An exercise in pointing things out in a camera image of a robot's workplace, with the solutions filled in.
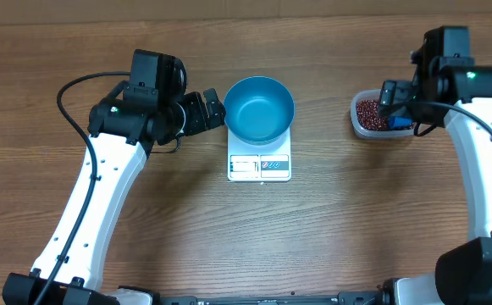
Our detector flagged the white digital kitchen scale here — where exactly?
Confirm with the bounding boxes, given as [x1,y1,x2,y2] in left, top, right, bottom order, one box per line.
[227,129,292,182]

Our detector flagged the blue metal bowl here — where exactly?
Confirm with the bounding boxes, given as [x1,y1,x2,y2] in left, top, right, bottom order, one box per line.
[224,76,296,145]

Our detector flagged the right black cable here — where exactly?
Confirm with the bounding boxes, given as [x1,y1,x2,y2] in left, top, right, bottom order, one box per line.
[406,100,492,213]

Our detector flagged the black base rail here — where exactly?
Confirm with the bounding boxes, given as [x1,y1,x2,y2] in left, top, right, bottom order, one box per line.
[109,290,399,305]

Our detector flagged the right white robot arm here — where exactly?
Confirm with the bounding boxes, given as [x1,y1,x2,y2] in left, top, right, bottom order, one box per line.
[379,26,492,304]

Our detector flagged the red beans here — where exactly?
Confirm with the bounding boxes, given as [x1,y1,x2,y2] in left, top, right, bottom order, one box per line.
[356,100,389,131]

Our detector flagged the clear plastic container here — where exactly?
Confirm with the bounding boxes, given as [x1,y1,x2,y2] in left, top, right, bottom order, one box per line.
[351,89,414,140]

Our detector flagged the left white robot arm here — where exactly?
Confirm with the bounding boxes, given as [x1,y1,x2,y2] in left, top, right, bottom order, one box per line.
[2,49,225,304]

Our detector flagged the blue plastic measuring scoop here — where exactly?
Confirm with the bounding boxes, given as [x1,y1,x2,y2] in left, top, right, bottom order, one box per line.
[388,116,414,130]

